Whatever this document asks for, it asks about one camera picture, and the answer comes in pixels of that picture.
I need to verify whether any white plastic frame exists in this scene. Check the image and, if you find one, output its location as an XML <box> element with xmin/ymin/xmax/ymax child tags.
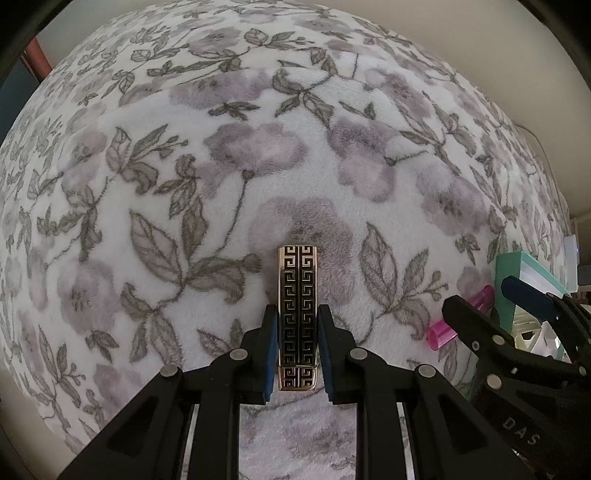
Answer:
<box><xmin>512</xmin><ymin>317</ymin><xmax>565</xmax><ymax>361</ymax></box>

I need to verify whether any black gold patterned lighter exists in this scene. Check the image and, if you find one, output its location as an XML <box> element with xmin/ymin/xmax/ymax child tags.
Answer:
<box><xmin>277</xmin><ymin>245</ymin><xmax>318</xmax><ymax>392</ymax></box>

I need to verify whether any teal white shallow box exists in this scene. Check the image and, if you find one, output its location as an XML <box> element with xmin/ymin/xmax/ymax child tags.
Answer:
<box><xmin>468</xmin><ymin>250</ymin><xmax>571</xmax><ymax>402</ymax></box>

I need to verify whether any magenta lighter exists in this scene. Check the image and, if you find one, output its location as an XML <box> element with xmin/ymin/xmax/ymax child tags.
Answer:
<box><xmin>426</xmin><ymin>284</ymin><xmax>495</xmax><ymax>351</ymax></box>

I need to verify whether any white power bank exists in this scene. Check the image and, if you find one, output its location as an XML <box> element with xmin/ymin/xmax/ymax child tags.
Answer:
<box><xmin>564</xmin><ymin>234</ymin><xmax>579</xmax><ymax>274</ymax></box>

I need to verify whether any floral grey white blanket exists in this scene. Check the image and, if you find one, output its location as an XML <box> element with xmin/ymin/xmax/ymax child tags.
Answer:
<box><xmin>1</xmin><ymin>1</ymin><xmax>569</xmax><ymax>469</ymax></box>

